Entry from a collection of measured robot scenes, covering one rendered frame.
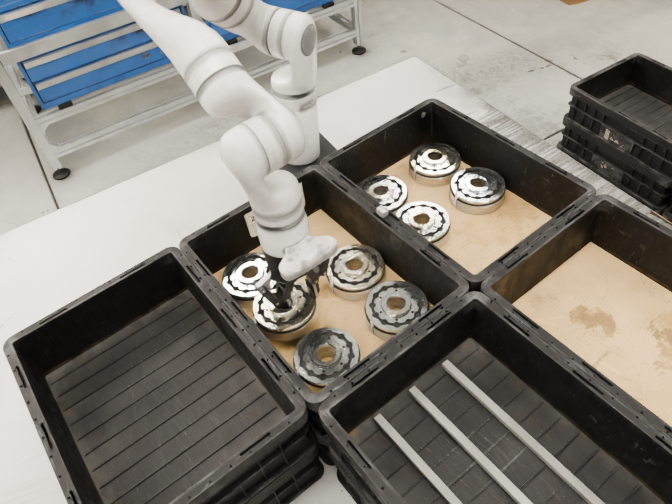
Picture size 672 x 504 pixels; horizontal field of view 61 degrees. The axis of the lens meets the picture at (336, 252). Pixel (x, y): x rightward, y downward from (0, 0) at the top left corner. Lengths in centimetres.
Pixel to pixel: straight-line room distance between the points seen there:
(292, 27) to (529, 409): 77
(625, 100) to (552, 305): 120
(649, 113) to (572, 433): 134
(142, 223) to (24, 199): 156
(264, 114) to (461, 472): 53
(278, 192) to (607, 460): 56
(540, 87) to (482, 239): 200
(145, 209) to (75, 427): 63
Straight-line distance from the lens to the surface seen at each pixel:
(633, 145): 185
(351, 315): 96
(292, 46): 113
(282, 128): 69
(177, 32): 75
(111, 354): 103
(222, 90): 71
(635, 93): 213
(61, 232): 150
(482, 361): 91
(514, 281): 93
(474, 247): 105
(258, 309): 93
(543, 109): 286
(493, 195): 110
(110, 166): 290
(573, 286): 102
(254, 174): 69
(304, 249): 78
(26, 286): 142
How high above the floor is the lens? 161
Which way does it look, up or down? 48 degrees down
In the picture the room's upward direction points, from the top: 9 degrees counter-clockwise
